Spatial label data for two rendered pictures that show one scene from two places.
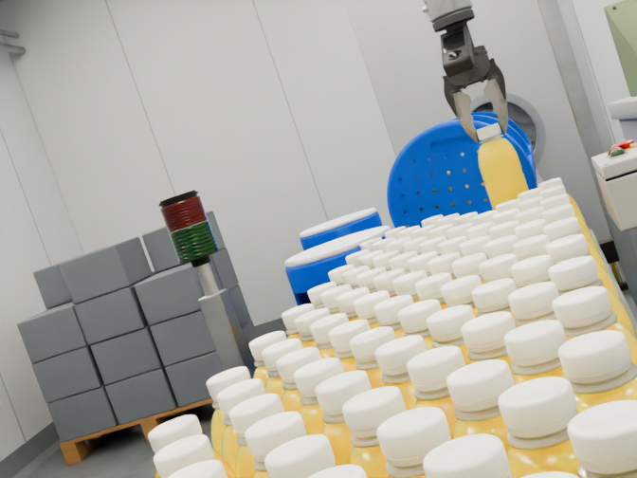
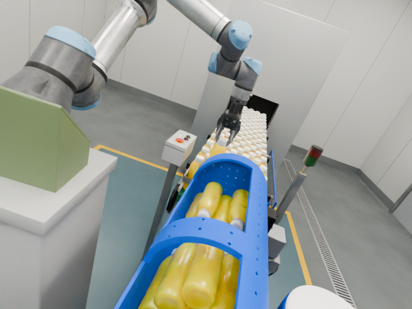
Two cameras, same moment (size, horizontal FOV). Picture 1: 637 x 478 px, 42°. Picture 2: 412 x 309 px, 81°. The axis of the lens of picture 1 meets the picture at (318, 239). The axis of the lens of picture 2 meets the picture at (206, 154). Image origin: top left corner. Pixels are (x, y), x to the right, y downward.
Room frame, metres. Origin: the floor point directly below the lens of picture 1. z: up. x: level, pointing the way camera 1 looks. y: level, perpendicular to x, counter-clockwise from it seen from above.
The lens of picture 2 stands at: (2.38, -0.57, 1.56)
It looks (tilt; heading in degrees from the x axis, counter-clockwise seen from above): 25 degrees down; 169
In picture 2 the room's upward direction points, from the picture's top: 20 degrees clockwise
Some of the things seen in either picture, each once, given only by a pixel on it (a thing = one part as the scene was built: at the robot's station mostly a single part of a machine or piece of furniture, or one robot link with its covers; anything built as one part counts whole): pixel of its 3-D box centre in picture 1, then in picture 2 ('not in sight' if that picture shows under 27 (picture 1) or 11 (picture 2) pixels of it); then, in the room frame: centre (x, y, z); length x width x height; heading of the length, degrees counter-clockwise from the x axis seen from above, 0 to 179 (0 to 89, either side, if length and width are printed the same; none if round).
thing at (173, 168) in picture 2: not in sight; (155, 226); (1.27, -0.49, 0.50); 0.04 x 0.04 x 1.00; 74
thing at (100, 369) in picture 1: (144, 332); not in sight; (5.36, 1.26, 0.59); 1.20 x 0.80 x 1.19; 80
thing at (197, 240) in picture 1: (193, 242); (310, 159); (1.28, 0.18, 1.18); 0.06 x 0.06 x 0.05
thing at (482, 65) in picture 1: (464, 51); (233, 113); (1.44, -0.34, 1.34); 0.09 x 0.08 x 0.12; 164
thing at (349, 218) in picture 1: (337, 222); not in sight; (2.86, -0.08, 1.03); 0.28 x 0.28 x 0.01
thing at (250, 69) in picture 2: not in sight; (247, 73); (1.43, -0.34, 1.49); 0.09 x 0.08 x 0.11; 90
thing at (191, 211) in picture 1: (184, 213); (314, 152); (1.28, 0.18, 1.23); 0.06 x 0.06 x 0.04
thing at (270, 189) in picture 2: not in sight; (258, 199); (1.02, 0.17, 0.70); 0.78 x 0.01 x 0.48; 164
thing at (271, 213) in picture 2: not in sight; (263, 219); (1.56, -0.07, 0.95); 0.10 x 0.07 x 0.10; 74
